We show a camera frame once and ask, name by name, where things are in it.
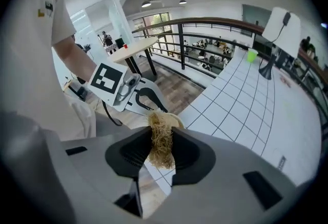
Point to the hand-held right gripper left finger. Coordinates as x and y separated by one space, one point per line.
84 174

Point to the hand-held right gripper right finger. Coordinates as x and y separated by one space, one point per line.
217 166

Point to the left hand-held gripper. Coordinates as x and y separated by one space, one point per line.
107 79

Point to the beige cup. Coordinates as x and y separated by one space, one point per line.
177 121

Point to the tan fibre scrubber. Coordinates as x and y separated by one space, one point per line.
161 141

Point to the person's left forearm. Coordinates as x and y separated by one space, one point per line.
77 59

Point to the small red cup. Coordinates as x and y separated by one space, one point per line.
125 46

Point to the green plastic cup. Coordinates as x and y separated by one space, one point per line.
252 55

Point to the round wooden table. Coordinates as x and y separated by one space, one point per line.
133 50

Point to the small dark pendant lamp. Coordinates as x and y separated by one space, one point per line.
146 4
182 1

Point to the brown and black railing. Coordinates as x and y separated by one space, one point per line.
205 21

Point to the person's white shirt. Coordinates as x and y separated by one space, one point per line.
28 51

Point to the white table lamp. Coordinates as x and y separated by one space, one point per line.
284 30

